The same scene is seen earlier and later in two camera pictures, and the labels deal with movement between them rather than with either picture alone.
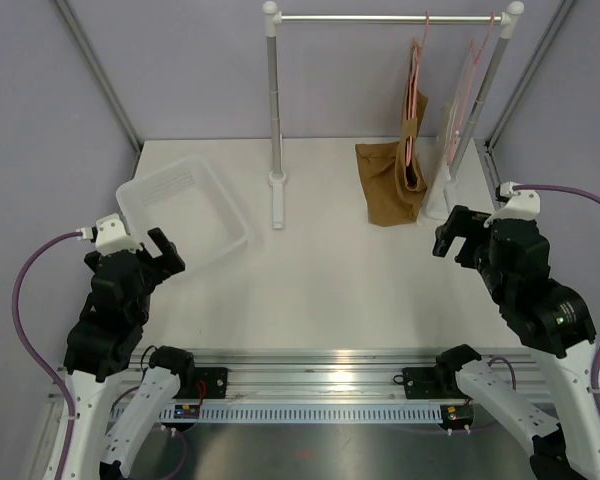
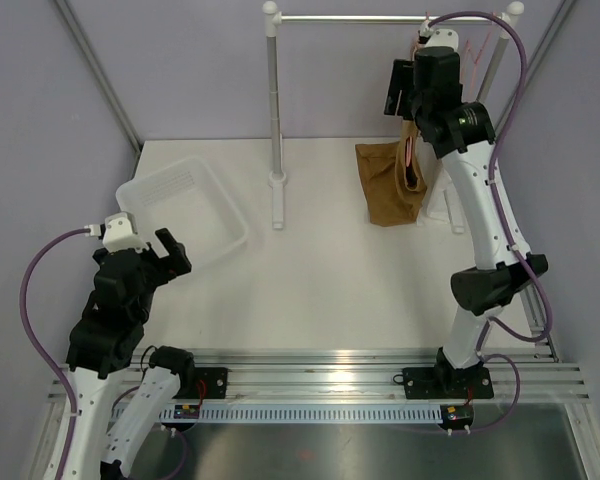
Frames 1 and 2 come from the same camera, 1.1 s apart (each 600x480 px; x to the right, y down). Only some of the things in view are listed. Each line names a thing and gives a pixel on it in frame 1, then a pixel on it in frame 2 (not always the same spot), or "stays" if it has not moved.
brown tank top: [394, 172] stays
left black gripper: [172, 262] stays
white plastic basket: [186, 201] stays
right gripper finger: [445, 236] -> [402, 81]
